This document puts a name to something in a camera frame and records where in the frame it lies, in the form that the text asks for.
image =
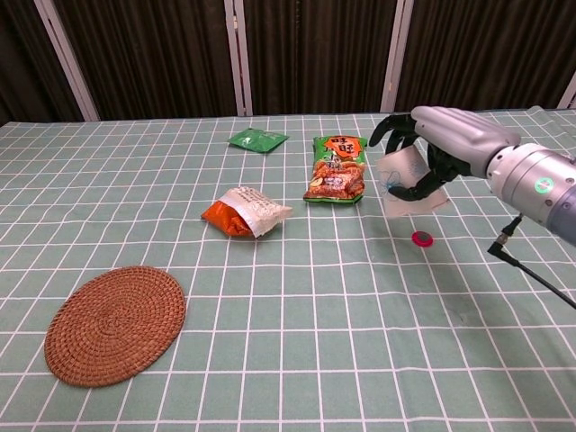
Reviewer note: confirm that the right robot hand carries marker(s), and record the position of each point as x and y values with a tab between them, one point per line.
454	135

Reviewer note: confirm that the white screen frame post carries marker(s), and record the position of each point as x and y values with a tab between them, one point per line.
568	96
238	56
67	60
390	56

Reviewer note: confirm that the white paper cup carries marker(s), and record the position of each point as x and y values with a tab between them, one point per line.
405	180

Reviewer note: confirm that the pink bottle cap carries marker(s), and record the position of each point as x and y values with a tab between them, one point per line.
422	239

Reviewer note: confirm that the round woven rattan coaster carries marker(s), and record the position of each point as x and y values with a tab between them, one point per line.
116	326

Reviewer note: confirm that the green checkered tablecloth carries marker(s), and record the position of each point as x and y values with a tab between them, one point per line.
288	292

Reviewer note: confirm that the green and orange snack bag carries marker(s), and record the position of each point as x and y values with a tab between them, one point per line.
337	171

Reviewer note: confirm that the small green sachet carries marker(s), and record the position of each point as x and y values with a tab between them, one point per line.
257	140

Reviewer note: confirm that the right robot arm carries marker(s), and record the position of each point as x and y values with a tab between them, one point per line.
535	184

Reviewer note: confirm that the dark folding screen panels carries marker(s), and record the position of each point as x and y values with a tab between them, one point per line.
315	54

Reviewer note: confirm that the orange and white snack packet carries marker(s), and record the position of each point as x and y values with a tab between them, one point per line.
245	211

